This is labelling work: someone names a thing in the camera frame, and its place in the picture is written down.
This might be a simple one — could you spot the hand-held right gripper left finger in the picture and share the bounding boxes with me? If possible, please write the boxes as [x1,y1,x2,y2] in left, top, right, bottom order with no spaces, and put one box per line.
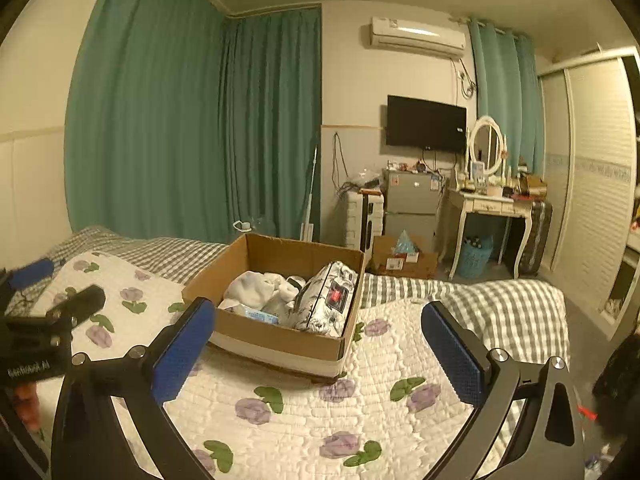
[50,296,217,480]

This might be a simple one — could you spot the white mop pole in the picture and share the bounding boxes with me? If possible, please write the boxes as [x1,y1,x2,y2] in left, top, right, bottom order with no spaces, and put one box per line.
[301,145,321,244]

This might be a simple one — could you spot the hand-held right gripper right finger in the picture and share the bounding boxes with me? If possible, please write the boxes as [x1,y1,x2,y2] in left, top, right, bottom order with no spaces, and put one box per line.
[421,301,586,480]

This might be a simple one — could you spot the cardboard box on floor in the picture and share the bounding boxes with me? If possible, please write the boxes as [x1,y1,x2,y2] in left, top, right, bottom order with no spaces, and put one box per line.
[370,235,439,279]

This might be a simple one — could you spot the blue plastic basket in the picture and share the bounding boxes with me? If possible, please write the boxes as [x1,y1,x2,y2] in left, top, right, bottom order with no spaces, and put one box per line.
[457,235,494,280]

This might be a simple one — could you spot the blue tissue pack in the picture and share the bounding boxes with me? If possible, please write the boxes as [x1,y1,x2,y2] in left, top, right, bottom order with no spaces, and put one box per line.
[232,307,280,327]

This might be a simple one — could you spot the dark suitcase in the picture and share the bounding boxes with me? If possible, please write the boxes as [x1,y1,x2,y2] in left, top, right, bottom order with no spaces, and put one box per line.
[515,200,554,277]

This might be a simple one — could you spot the white sock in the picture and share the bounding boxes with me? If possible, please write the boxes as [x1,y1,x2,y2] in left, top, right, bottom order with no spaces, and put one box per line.
[265,280,302,315]

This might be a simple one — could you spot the teal bag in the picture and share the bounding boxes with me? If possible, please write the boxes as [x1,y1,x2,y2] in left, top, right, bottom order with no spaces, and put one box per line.
[394,230,419,255]

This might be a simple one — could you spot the grey small fridge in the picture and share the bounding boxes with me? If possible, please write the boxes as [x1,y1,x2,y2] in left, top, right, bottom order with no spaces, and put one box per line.
[382,167,444,252]

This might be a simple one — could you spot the person's left hand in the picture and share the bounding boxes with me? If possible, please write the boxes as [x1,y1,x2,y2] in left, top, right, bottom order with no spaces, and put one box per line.
[11,382,42,432]

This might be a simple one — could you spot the white louvred wardrobe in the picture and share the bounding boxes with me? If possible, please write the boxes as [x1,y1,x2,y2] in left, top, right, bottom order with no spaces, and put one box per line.
[537,45,640,342]

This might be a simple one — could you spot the clear plastic bag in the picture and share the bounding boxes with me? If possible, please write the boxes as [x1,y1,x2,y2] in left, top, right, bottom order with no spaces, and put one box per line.
[350,166,384,189]

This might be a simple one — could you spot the brown boxes on vanity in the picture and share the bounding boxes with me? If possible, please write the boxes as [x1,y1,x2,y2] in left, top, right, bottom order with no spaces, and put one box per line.
[517,172,548,198]

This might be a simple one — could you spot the oval vanity mirror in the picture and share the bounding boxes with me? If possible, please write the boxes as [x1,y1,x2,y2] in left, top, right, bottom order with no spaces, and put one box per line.
[470,116,504,177]

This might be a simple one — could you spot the wide teal curtain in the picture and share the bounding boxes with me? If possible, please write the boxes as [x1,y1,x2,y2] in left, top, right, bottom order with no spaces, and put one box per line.
[64,0,231,247]

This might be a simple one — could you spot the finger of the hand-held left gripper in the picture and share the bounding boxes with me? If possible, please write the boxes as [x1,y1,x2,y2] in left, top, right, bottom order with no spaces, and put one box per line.
[46,285,107,335]
[0,257,56,293]

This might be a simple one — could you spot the white air conditioner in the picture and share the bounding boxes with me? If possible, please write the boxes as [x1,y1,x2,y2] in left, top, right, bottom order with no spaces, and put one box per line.
[370,16,468,59]

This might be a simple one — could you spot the printed plastic pack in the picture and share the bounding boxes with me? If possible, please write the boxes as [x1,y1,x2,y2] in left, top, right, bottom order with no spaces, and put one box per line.
[292,260,365,337]

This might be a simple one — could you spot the cardboard box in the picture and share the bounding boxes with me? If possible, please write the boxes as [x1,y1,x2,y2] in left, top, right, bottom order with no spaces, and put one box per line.
[181,232,367,382]
[370,235,439,279]

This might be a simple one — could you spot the white drawer unit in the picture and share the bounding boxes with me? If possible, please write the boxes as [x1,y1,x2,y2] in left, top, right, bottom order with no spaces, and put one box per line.
[346,190,386,257]

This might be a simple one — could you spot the white vanity table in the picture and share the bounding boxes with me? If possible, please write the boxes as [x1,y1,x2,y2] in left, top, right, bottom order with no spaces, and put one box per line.
[445,189,538,282]

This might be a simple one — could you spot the black wall television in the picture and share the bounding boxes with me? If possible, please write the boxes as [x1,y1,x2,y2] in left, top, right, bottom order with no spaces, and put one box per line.
[386,94,468,153]

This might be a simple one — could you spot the white and blue socks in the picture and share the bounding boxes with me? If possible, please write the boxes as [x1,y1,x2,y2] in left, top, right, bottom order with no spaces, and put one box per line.
[218,271,281,312]

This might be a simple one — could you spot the dark cloth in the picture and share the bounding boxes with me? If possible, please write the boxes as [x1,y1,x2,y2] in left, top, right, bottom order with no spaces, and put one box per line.
[591,330,640,442]

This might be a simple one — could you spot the narrow teal curtain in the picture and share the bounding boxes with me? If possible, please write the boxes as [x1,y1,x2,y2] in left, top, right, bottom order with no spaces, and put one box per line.
[467,17,546,177]

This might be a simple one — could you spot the teal corner curtain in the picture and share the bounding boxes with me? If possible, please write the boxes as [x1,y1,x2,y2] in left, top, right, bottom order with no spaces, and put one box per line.
[220,7,323,247]

